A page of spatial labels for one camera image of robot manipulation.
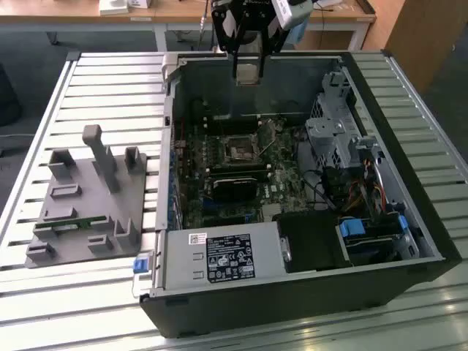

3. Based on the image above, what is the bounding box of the grey power supply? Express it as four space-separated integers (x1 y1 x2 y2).
160 221 287 290

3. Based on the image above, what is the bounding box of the wooden cabinet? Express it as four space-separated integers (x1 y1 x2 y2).
365 0 468 97

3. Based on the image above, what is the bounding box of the silver metal drive cage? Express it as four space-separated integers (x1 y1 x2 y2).
305 71 366 170

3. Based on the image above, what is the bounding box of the yellow and red wire bundle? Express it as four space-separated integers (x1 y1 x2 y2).
343 156 389 214

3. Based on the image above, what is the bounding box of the black open PC case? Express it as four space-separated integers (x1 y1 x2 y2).
138 49 462 339

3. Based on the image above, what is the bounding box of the green RAM stick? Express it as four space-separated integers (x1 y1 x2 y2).
50 216 109 233

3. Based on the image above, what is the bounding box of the black plastic shroud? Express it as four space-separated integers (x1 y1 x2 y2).
276 211 352 274

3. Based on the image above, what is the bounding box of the black rating label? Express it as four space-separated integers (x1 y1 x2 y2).
205 233 257 284

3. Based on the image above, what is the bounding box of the thin cable with metal plug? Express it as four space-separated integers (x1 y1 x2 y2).
199 9 208 50

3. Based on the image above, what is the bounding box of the blue case latch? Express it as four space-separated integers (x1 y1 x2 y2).
133 255 154 276

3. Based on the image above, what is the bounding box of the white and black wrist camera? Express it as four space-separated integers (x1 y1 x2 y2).
272 0 316 31

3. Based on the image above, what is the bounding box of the black disk drive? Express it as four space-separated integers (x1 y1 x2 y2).
343 233 399 261

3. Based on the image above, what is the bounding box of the silver chipset heat sink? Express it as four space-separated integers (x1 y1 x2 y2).
261 203 285 222

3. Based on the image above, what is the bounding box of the wooden desk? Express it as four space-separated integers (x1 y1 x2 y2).
0 0 377 52

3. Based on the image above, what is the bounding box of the black RAM stick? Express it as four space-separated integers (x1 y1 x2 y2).
206 165 267 173

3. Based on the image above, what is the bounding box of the black flat tray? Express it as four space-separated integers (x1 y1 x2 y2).
355 0 377 16

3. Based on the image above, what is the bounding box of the CPU socket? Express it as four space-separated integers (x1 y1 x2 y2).
222 133 266 166

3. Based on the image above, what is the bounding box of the black RAM slot bank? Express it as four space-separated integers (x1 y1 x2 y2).
203 113 264 135

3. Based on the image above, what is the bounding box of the blue disk carrier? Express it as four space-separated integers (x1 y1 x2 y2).
338 216 366 241

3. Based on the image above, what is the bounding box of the silver metal support bracket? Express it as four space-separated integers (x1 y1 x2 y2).
352 134 389 173

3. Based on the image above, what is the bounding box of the grey parts rack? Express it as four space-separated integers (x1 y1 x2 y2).
23 124 149 271

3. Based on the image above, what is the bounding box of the black graphics card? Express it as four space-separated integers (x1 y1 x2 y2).
210 177 260 203

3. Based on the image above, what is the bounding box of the black wire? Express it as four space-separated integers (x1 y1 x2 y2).
298 168 339 214

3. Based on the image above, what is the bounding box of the green motherboard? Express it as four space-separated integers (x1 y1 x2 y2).
173 116 312 230

